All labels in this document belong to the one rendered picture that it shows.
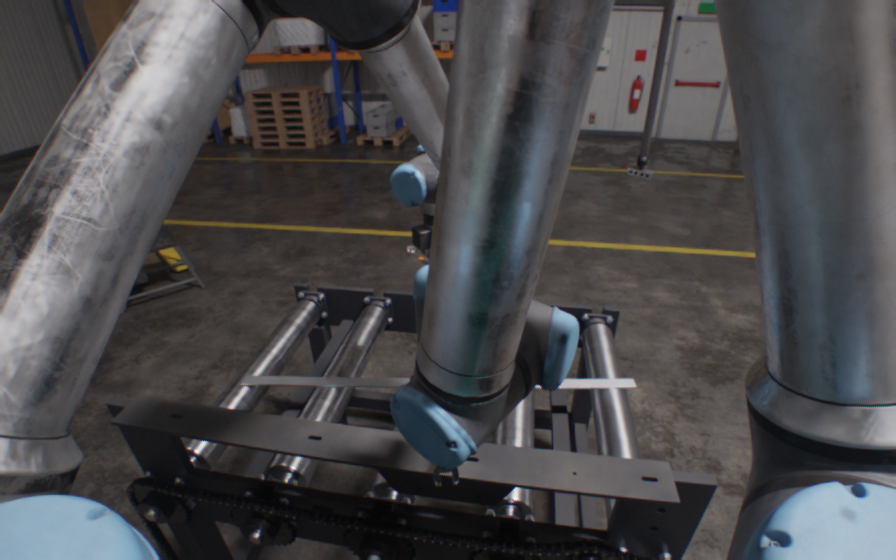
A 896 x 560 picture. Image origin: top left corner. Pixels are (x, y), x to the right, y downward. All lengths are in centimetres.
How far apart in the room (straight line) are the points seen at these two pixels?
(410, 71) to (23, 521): 54
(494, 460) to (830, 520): 67
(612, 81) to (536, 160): 952
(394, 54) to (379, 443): 71
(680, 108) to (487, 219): 982
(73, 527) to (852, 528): 44
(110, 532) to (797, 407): 46
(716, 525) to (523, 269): 224
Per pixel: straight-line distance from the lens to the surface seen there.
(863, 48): 34
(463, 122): 27
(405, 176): 97
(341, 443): 98
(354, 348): 163
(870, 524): 36
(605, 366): 159
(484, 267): 30
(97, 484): 291
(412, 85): 63
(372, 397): 227
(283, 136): 912
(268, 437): 104
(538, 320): 50
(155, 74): 48
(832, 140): 34
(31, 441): 46
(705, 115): 1025
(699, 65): 1006
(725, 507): 257
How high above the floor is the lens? 190
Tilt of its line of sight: 29 degrees down
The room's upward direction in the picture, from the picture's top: 1 degrees counter-clockwise
